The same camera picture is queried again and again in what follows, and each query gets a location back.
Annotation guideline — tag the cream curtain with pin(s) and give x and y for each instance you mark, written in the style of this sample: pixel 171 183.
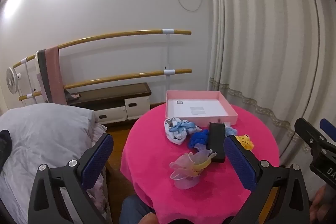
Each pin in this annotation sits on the cream curtain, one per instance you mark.
pixel 262 43

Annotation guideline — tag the dark cloth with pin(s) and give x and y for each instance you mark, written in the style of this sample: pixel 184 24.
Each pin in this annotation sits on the dark cloth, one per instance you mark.
pixel 4 148

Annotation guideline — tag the wide white storage box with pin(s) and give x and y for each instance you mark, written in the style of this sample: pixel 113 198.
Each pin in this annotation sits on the wide white storage box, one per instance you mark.
pixel 110 115

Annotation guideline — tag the yellow knitted scrunchie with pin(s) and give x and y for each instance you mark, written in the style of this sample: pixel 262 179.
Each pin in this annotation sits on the yellow knitted scrunchie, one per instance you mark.
pixel 245 142

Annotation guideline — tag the person's right hand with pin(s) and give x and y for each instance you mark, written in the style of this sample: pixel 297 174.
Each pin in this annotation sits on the person's right hand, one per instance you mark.
pixel 324 205

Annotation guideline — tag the white fan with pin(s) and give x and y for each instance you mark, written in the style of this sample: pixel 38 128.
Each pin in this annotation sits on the white fan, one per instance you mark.
pixel 11 80

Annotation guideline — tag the black case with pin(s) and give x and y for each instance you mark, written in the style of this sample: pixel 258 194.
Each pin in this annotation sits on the black case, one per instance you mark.
pixel 215 142

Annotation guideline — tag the narrow white storage box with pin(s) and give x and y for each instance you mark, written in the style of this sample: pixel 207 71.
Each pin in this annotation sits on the narrow white storage box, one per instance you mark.
pixel 137 107

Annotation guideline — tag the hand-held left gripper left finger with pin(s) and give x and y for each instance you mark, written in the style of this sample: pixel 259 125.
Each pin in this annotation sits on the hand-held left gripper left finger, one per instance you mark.
pixel 97 158

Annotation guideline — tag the low white drawer bench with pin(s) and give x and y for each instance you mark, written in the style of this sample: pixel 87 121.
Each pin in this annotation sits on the low white drawer bench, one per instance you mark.
pixel 113 94

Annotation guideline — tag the person's leg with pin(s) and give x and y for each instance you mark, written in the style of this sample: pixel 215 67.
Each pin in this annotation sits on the person's leg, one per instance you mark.
pixel 131 209

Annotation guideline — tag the pink box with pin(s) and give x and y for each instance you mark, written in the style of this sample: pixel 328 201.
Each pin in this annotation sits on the pink box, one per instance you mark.
pixel 229 108

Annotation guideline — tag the grey duvet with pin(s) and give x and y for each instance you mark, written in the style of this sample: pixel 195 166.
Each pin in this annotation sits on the grey duvet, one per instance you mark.
pixel 44 134

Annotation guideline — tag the printed scrunchie with blue ribbon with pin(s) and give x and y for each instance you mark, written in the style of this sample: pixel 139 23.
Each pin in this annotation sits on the printed scrunchie with blue ribbon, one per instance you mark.
pixel 177 136

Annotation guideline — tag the pastel organza scrunchie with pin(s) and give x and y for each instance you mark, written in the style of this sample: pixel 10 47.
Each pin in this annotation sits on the pastel organza scrunchie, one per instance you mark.
pixel 189 163

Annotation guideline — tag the long wooden barre rail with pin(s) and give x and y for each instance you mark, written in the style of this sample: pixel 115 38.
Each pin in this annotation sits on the long wooden barre rail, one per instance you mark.
pixel 110 35

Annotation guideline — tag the white barre post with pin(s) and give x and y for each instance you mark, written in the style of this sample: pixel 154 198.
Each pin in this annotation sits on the white barre post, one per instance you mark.
pixel 168 56
pixel 27 74

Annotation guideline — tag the pink towel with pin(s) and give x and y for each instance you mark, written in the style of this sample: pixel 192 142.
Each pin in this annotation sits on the pink towel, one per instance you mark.
pixel 55 74

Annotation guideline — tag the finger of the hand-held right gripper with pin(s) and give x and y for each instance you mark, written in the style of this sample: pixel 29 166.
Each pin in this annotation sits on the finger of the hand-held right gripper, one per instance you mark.
pixel 329 128
pixel 311 134

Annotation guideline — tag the small pink and grey object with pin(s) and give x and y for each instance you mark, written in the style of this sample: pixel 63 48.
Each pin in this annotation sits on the small pink and grey object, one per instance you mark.
pixel 72 95

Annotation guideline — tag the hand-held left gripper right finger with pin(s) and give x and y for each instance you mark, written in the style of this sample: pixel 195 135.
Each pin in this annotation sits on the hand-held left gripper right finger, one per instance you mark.
pixel 240 161

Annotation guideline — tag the dark blue scrunchie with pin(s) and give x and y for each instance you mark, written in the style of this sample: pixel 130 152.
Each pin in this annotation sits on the dark blue scrunchie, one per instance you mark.
pixel 198 138

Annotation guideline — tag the light blue scrunchie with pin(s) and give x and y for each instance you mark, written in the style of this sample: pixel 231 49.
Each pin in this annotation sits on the light blue scrunchie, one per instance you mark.
pixel 231 131

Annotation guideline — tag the short wooden barre rail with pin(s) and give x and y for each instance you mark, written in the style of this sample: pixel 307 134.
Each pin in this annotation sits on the short wooden barre rail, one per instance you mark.
pixel 118 76

